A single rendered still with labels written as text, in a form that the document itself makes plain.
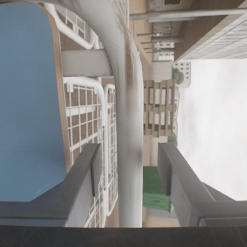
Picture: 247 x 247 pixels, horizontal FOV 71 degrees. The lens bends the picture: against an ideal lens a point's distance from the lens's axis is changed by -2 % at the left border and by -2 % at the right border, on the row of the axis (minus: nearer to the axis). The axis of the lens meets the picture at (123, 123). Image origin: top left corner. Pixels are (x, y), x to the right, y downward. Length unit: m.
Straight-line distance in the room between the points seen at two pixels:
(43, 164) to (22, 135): 0.03
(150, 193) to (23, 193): 5.63
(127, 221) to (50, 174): 0.08
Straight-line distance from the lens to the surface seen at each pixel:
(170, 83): 3.91
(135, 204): 0.17
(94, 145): 0.15
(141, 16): 5.18
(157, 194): 5.78
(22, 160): 0.19
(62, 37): 1.72
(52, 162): 0.17
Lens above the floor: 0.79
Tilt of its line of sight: 11 degrees down
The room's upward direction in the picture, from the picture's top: 92 degrees clockwise
